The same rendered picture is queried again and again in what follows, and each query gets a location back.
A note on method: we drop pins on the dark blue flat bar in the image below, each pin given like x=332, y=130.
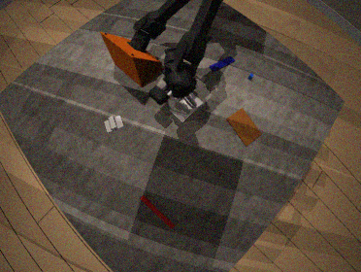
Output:
x=222, y=63

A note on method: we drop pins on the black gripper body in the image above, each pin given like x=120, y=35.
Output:
x=158, y=94

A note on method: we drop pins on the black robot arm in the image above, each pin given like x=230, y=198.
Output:
x=191, y=46

